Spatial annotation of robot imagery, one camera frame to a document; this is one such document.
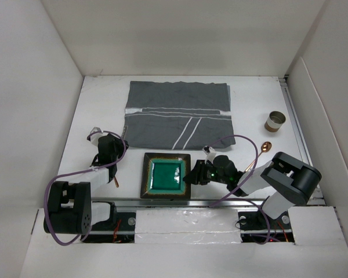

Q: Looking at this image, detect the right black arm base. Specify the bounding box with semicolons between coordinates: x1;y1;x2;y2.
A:
235;211;295;243

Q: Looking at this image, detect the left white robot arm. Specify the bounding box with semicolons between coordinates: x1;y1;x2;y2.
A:
44;131;129;235

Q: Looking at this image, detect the purple cable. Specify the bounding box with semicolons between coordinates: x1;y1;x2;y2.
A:
202;134;272;244
43;130;128;246

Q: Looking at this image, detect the copper spoon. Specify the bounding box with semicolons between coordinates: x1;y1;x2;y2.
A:
245;141;272;171

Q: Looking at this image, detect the metal cup with cork base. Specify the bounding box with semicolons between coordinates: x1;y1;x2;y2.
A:
264;111;286;133

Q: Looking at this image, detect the green square ceramic plate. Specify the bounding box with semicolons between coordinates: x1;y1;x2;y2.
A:
140;152;191;200

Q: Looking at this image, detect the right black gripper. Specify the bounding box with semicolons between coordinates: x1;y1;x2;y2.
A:
182;159;229;185

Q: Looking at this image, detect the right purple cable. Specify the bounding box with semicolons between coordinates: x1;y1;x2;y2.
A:
202;134;272;244

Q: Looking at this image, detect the grey striped cloth napkin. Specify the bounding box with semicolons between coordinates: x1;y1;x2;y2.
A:
123;81;235;150

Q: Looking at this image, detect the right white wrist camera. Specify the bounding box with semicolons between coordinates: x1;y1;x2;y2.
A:
202;145;217;163

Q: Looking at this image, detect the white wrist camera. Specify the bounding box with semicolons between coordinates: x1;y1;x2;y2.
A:
202;145;217;163
86;127;104;146

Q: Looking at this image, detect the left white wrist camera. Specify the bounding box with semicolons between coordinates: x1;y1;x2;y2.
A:
86;127;104;146

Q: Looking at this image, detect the copper fork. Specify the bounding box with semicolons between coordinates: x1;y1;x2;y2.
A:
114;177;119;188

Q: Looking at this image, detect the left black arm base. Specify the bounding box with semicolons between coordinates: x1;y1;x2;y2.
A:
82;203;136;244

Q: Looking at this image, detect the aluminium rail at table front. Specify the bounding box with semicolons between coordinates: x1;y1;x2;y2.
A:
92;197;325;208

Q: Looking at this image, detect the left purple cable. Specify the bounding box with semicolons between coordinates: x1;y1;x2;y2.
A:
43;130;128;246

